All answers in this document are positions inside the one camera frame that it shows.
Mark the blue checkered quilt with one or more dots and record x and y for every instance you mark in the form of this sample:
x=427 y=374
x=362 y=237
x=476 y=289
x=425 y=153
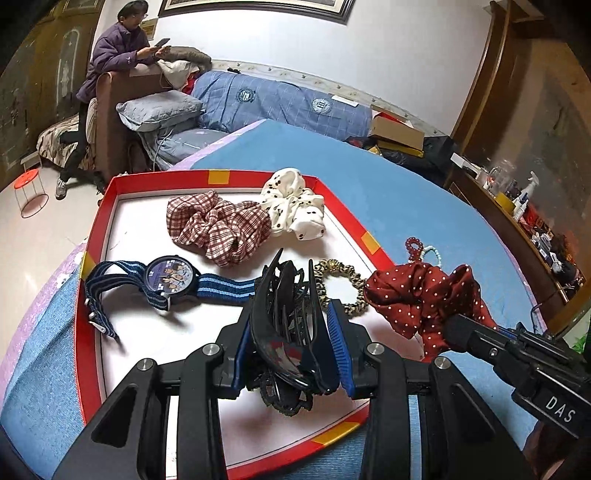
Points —
x=277 y=101

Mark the red dotted scrunchie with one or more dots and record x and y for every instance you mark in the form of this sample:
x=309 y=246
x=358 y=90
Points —
x=415 y=295

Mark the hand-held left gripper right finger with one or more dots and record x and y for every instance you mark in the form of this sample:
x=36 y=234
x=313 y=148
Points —
x=339 y=341

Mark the black hair claw clip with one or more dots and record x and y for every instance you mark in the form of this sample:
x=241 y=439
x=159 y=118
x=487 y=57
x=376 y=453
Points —
x=277 y=323

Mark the dark patterned wardrobe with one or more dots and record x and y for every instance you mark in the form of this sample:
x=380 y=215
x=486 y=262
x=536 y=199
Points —
x=46 y=60

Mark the white flat box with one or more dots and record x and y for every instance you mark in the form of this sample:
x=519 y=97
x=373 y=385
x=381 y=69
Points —
x=461 y=161

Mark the brown cardboard box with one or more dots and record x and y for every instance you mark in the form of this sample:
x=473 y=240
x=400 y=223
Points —
x=395 y=131

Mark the white spray bottle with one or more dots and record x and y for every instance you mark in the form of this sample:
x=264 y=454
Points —
x=524 y=198

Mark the patterned blanket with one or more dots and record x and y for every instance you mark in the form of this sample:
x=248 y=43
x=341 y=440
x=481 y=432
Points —
x=60 y=138

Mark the pile of desk clutter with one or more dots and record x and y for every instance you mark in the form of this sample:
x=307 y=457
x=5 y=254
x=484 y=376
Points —
x=549 y=244

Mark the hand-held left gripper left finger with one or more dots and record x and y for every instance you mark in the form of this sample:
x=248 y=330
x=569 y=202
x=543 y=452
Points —
x=241 y=355

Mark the white cloth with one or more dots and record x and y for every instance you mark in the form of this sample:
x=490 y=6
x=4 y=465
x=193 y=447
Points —
x=178 y=74

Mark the black lace scrunchie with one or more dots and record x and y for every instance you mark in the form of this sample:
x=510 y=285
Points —
x=281 y=401

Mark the small wall plaque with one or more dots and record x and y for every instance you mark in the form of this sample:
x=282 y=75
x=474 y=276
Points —
x=147 y=27

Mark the grey pillow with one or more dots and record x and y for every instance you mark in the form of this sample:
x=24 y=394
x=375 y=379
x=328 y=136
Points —
x=157 y=108
x=184 y=143

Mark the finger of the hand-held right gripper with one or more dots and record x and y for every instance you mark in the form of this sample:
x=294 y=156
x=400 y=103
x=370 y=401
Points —
x=471 y=337

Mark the red-rimmed white tray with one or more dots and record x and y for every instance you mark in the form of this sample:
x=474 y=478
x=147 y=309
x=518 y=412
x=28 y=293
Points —
x=87 y=360

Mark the glass jar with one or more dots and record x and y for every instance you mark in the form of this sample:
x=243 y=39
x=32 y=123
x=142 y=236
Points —
x=498 y=177

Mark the framed wall picture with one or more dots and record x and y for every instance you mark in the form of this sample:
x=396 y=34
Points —
x=254 y=11

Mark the white dotted scrunchie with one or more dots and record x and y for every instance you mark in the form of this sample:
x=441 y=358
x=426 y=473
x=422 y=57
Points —
x=291 y=203

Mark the wooden desk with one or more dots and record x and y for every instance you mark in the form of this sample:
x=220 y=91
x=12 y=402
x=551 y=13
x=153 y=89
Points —
x=475 y=198

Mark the black yellow bag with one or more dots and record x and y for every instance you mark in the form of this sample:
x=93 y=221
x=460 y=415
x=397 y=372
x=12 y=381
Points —
x=392 y=152

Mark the yellow box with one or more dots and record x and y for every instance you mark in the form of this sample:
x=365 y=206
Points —
x=504 y=201

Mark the grey brown jacket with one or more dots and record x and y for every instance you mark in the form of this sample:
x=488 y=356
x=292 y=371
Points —
x=189 y=55

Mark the wooden door frame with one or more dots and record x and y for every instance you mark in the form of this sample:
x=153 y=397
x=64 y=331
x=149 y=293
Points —
x=503 y=69

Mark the red plaid scrunchie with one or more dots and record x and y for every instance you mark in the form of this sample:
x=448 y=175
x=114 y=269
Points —
x=217 y=230

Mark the red stool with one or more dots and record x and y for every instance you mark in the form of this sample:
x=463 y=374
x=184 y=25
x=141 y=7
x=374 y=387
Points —
x=26 y=177

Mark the dark bag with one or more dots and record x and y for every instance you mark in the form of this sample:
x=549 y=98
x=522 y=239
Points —
x=438 y=150

